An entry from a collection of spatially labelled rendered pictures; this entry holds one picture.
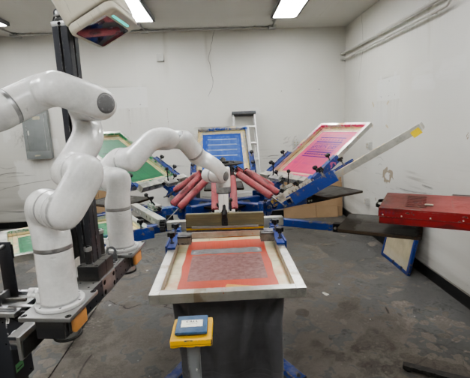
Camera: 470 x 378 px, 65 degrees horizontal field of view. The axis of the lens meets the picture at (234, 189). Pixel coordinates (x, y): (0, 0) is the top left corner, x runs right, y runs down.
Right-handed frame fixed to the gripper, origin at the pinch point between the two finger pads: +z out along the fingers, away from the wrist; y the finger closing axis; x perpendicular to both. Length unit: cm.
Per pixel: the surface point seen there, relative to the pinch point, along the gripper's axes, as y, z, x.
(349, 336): -60, 108, 90
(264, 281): 46, 14, 15
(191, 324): 78, 13, -12
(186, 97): -412, -95, -54
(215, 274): 36.4, 14.2, -4.8
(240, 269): 32.1, 14.1, 6.1
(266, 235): 1.3, 8.7, 21.7
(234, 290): 60, 11, 3
